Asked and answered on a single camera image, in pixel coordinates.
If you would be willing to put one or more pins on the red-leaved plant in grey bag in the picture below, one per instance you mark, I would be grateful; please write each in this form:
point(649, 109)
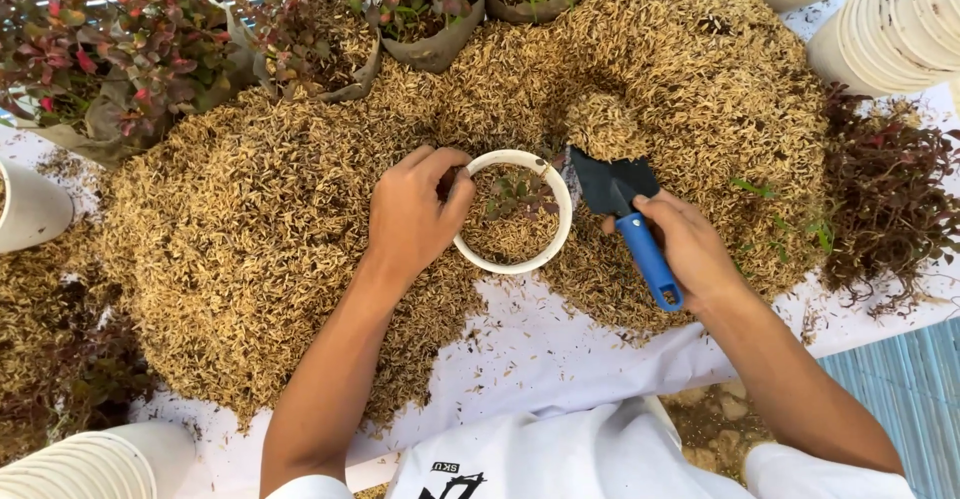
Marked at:
point(300, 41)

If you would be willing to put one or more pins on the person's left hand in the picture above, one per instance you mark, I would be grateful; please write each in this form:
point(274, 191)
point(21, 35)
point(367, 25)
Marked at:
point(409, 210)

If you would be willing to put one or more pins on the small white round pot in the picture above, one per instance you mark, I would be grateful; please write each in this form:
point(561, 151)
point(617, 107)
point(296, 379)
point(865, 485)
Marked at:
point(556, 238)

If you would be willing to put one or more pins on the pile of uprooted red plants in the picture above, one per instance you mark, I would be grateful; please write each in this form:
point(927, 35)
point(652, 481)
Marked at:
point(885, 199)

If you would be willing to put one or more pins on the green grass sprouts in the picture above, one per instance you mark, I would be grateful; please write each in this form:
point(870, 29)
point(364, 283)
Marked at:
point(821, 233)

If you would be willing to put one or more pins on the blue woven mat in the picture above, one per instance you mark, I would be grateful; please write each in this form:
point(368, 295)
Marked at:
point(907, 401)

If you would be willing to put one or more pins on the person's white shirt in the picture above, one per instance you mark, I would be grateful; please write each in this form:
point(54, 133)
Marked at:
point(585, 454)

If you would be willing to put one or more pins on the small red-leaved seedling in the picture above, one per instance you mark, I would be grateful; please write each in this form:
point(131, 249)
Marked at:
point(517, 195)

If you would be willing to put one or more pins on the heap of rice husks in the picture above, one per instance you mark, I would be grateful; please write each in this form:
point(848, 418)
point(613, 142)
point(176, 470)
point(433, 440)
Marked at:
point(247, 229)

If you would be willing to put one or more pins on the empty white pot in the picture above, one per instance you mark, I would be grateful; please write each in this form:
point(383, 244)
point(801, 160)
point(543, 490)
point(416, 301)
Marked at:
point(34, 210)

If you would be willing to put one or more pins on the stack of white pots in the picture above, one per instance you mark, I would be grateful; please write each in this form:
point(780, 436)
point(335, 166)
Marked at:
point(82, 461)
point(892, 26)

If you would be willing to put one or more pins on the husk-covered pile of red plants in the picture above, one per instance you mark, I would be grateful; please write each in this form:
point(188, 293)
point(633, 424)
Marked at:
point(67, 379)

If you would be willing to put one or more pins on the white plastic ground sheet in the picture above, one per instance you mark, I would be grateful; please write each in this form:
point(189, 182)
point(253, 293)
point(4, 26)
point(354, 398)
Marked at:
point(570, 364)

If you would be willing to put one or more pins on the bushy red-green plant in bag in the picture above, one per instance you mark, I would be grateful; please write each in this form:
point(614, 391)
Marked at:
point(424, 4)

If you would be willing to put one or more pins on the large red-leaved plant in bag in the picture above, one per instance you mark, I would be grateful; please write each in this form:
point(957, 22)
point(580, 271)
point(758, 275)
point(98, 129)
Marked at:
point(127, 56)

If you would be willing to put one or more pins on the person's right hand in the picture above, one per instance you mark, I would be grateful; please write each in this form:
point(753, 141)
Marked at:
point(694, 251)

